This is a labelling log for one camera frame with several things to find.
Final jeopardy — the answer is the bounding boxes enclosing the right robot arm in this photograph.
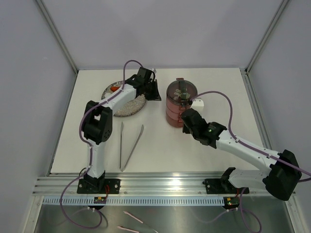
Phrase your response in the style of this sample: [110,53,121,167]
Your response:
[184,120,302,201]

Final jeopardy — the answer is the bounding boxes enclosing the pink lunch container with handle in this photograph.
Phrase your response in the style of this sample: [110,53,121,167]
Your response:
[166,99,191,114]

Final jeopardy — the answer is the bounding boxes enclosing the aluminium front rail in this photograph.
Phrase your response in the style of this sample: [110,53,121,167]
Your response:
[31,172,297,197]

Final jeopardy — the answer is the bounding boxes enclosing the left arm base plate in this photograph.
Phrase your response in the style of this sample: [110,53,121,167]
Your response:
[77,179,121,194]

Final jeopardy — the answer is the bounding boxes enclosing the dark red lunch container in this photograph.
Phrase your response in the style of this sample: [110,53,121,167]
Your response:
[166,115,183,128]

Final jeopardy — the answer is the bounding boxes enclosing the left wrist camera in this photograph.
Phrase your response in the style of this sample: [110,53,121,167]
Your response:
[137,67,156,82]

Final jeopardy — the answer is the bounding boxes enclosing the metal tongs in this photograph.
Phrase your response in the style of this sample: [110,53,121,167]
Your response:
[120,121,145,172]

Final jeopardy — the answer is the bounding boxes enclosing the left aluminium post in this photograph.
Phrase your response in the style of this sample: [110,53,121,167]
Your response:
[34,0,79,76]

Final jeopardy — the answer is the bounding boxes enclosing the pink stick lower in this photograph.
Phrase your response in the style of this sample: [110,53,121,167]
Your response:
[117,226,139,233]

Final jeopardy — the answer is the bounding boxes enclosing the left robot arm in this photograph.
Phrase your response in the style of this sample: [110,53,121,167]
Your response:
[79,75,161,193]

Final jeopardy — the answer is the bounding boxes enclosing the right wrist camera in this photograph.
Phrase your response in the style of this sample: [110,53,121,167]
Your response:
[180,98,205,126]

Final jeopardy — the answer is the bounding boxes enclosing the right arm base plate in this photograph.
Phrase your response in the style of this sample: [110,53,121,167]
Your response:
[202,178,242,194]

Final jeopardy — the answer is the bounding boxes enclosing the grey glass pot lid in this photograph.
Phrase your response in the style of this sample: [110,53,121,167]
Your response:
[166,78,198,105]

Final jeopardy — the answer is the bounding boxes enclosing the orange fried chicken piece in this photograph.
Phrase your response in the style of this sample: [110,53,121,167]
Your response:
[110,86,120,92]

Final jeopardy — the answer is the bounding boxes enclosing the speckled ceramic plate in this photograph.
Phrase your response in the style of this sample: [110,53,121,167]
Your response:
[101,81,146,117]

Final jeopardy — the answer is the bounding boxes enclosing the pink stick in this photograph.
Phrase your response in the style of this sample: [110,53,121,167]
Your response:
[117,226,139,233]
[123,211,144,224]

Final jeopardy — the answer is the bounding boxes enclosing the right aluminium post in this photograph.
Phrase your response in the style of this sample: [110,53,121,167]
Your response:
[245,0,292,73]

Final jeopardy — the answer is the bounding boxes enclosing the aluminium post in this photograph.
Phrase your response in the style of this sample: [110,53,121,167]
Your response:
[245,0,292,73]
[34,0,79,76]

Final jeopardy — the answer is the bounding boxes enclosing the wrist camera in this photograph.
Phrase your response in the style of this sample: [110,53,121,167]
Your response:
[137,67,156,82]
[180,98,205,126]

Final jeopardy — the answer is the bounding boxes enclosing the pink stick upper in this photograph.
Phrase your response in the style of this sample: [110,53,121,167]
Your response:
[123,211,144,224]

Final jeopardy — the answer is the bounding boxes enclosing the white slotted cable duct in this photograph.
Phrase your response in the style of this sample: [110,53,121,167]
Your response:
[43,196,225,206]

